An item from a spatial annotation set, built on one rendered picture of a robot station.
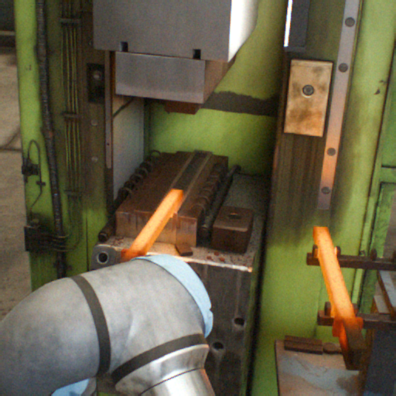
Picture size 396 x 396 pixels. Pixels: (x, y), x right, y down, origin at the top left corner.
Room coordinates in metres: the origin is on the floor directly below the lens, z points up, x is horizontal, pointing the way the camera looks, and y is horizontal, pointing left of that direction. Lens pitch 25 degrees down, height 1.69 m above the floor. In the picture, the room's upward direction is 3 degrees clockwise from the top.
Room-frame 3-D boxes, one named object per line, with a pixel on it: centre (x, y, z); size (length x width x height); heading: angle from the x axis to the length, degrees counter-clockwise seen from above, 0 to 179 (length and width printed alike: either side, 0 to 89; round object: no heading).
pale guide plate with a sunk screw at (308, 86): (1.47, -0.24, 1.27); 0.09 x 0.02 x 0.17; 79
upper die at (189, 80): (1.60, 0.06, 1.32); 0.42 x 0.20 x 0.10; 169
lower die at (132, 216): (1.60, 0.06, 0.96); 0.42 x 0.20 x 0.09; 169
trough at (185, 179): (1.60, 0.03, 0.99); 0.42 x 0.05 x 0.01; 169
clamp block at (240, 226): (1.42, -0.09, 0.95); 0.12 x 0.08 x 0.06; 169
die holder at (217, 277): (1.60, 0.00, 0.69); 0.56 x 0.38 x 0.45; 169
